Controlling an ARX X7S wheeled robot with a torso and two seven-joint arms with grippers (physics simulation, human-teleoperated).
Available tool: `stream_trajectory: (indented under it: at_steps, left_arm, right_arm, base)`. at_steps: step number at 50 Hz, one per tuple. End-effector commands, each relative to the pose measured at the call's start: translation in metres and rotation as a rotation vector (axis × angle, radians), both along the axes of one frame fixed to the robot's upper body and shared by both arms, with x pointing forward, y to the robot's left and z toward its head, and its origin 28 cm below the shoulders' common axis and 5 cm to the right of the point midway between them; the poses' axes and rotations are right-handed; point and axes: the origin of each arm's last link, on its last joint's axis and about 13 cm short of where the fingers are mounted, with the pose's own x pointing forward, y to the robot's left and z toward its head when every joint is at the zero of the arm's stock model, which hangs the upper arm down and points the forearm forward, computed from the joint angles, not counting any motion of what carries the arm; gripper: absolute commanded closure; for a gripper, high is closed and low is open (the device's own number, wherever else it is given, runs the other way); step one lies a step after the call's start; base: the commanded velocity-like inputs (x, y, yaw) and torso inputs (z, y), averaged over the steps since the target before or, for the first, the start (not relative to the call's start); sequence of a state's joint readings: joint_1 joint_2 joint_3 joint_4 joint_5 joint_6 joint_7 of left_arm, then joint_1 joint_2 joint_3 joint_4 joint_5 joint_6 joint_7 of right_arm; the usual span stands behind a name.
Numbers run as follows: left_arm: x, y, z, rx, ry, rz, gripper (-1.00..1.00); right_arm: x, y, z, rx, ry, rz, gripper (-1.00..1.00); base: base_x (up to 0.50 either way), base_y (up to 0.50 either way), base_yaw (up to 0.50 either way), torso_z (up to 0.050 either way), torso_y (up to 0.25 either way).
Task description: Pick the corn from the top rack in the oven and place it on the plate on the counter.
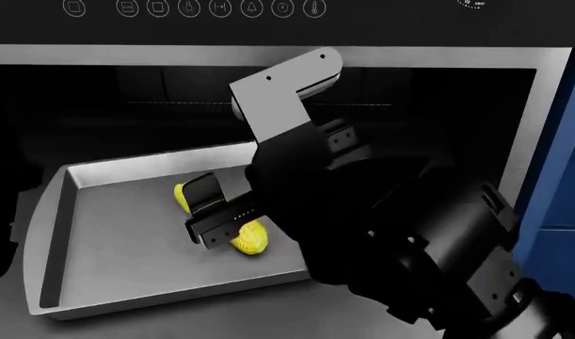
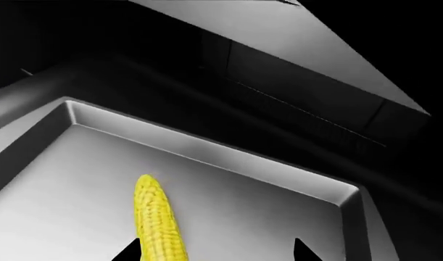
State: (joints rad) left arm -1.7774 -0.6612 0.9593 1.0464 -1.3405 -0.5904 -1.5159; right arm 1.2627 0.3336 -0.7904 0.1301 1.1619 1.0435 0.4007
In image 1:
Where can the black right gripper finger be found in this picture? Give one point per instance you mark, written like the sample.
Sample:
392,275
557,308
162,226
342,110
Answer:
204,192
221,220

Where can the yellow corn cob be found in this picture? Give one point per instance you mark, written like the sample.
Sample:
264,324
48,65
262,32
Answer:
251,241

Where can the grey open oven door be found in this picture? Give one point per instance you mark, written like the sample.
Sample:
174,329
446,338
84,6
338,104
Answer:
183,323

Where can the black steel built-in oven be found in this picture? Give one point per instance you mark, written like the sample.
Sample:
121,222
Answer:
362,24

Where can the grey metal baking tray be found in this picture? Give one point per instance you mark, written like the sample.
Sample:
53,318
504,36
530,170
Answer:
127,229

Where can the blue cabinet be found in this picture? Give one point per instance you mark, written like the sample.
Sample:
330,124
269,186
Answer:
555,159

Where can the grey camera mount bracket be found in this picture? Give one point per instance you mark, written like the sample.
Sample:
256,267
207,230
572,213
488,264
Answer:
273,106

